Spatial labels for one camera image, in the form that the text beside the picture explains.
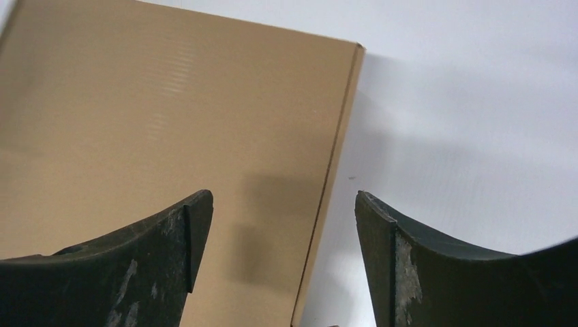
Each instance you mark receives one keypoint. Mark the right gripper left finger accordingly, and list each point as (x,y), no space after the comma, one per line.
(139,275)

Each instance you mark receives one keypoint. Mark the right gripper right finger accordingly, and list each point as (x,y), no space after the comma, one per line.
(420,276)

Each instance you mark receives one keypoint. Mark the brown cardboard box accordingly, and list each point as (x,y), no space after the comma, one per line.
(113,110)

